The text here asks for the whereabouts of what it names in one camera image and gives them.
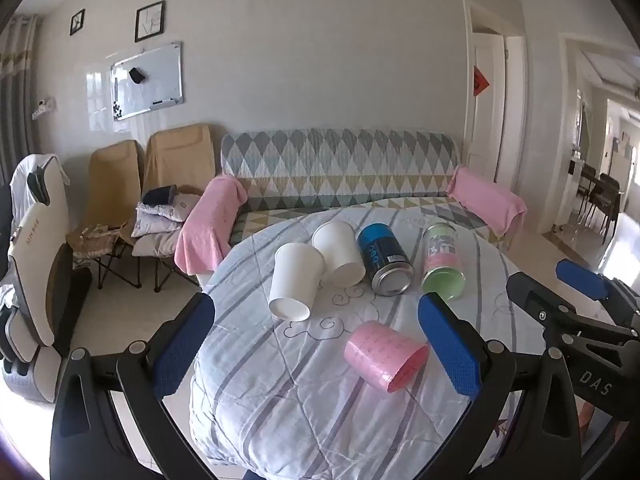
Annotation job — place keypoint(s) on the white massage chair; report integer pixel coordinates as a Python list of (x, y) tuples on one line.
[(37, 260)]

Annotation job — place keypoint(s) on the white power strip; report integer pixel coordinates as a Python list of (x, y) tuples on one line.
[(42, 109)]

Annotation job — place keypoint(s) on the red door sign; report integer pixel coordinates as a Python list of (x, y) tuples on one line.
[(481, 82)]

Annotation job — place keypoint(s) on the grey curtain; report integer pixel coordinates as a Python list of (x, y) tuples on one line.
[(17, 100)]

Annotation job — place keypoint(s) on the wall whiteboard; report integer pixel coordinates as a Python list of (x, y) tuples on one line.
[(155, 85)]

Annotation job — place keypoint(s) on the white door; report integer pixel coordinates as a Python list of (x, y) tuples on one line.
[(492, 125)]

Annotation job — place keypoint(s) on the black whiteboard marker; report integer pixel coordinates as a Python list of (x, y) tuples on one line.
[(161, 102)]

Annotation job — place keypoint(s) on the diamond patterned sofa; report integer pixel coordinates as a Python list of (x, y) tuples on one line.
[(340, 160)]

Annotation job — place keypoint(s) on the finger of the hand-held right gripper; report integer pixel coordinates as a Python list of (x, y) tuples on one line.
[(537, 305), (582, 277)]

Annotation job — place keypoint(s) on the woven beige bag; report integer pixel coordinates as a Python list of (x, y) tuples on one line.
[(92, 242)]

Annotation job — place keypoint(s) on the dark dining chair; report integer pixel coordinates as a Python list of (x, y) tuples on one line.
[(589, 192), (610, 205)]

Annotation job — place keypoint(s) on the white paper cup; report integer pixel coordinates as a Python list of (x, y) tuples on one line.
[(337, 250), (295, 275)]

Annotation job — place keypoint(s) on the blue metal can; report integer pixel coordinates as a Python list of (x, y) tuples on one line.
[(382, 255)]

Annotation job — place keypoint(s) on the green and pink can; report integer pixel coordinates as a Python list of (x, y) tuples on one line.
[(441, 255)]

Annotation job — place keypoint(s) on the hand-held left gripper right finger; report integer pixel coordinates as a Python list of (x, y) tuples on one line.
[(450, 345)]

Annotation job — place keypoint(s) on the pink towel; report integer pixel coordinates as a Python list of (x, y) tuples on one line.
[(487, 200), (210, 220)]

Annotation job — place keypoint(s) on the pink cup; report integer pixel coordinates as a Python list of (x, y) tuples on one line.
[(377, 350)]

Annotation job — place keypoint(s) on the round table with quilted cloth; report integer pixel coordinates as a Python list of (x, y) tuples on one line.
[(300, 410)]

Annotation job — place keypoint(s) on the black whiteboard eraser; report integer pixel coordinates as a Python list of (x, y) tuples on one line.
[(136, 75)]

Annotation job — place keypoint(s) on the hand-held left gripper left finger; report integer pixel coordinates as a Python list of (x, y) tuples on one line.
[(182, 345)]

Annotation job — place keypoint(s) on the black framed picture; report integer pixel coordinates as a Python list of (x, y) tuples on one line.
[(149, 21), (77, 22)]

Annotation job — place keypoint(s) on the beige folding chair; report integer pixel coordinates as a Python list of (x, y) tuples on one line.
[(180, 160), (112, 180)]

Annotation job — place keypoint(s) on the dark folded cloth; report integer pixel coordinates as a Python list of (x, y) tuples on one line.
[(159, 195)]

